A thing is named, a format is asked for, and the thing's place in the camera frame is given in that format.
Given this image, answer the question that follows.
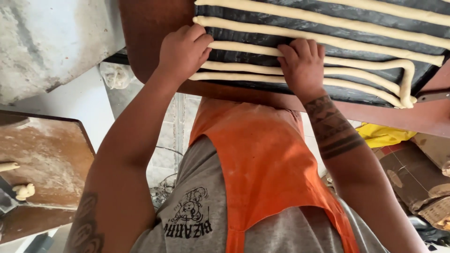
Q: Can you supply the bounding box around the orange apron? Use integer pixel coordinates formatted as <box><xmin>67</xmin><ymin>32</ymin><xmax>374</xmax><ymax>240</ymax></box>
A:
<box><xmin>189</xmin><ymin>98</ymin><xmax>361</xmax><ymax>253</ymax></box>

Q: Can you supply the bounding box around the person's right hand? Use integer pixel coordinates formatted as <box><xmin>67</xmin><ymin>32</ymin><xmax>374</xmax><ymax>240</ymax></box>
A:
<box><xmin>277</xmin><ymin>38</ymin><xmax>326</xmax><ymax>102</ymax></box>

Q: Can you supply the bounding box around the black baking tray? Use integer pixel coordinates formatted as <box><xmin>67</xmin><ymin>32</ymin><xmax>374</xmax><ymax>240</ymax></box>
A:
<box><xmin>193</xmin><ymin>0</ymin><xmax>450</xmax><ymax>108</ymax></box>

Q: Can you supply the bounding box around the brown sack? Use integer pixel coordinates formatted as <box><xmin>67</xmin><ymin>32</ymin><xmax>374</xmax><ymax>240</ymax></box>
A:
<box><xmin>373</xmin><ymin>141</ymin><xmax>450</xmax><ymax>212</ymax></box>

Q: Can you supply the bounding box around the woven basket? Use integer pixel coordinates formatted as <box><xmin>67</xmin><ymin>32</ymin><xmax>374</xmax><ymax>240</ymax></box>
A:
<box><xmin>418</xmin><ymin>196</ymin><xmax>450</xmax><ymax>231</ymax></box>

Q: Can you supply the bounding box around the grey concrete slab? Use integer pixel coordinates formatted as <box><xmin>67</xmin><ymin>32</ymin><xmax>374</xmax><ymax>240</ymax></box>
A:
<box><xmin>0</xmin><ymin>0</ymin><xmax>126</xmax><ymax>105</ymax></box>

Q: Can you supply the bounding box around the brown wooden table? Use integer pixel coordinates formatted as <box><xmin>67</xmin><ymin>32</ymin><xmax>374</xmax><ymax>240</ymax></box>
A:
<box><xmin>118</xmin><ymin>0</ymin><xmax>450</xmax><ymax>138</ymax></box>

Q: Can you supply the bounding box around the white plastic bag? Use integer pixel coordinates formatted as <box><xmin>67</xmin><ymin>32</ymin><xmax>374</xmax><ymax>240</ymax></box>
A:
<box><xmin>99</xmin><ymin>61</ymin><xmax>136</xmax><ymax>90</ymax></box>

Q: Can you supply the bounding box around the short dough piece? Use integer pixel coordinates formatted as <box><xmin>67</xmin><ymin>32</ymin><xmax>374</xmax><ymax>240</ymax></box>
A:
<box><xmin>0</xmin><ymin>162</ymin><xmax>21</xmax><ymax>173</ymax></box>

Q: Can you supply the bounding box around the grey printed t-shirt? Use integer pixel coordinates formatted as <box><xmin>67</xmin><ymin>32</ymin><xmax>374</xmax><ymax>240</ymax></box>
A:
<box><xmin>130</xmin><ymin>135</ymin><xmax>391</xmax><ymax>253</ymax></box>

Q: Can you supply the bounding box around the long curved dough rope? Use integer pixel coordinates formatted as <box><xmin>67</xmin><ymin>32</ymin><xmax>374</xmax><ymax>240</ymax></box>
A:
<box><xmin>208</xmin><ymin>41</ymin><xmax>417</xmax><ymax>109</ymax></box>

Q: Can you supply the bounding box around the floury wooden side table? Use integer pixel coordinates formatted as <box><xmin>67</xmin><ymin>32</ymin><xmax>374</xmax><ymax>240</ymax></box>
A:
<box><xmin>0</xmin><ymin>111</ymin><xmax>96</xmax><ymax>245</ymax></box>

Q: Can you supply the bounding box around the row of pale dough strands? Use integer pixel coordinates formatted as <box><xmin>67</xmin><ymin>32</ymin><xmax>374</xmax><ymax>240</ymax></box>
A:
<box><xmin>189</xmin><ymin>0</ymin><xmax>450</xmax><ymax>109</ymax></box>

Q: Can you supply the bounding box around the person's left hand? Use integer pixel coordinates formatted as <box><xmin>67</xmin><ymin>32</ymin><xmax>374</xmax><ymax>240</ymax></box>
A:
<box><xmin>157</xmin><ymin>24</ymin><xmax>214</xmax><ymax>85</ymax></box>

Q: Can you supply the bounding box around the yellow cloth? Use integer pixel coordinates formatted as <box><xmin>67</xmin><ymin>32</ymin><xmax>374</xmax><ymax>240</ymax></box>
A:
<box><xmin>356</xmin><ymin>122</ymin><xmax>417</xmax><ymax>149</ymax></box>

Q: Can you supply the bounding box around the tangle of wires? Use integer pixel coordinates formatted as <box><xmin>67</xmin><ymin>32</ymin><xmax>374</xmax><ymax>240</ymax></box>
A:
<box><xmin>149</xmin><ymin>172</ymin><xmax>178</xmax><ymax>210</ymax></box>

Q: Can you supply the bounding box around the small dough lump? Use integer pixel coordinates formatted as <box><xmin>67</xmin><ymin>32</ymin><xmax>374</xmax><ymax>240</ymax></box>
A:
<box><xmin>12</xmin><ymin>183</ymin><xmax>36</xmax><ymax>201</ymax></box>

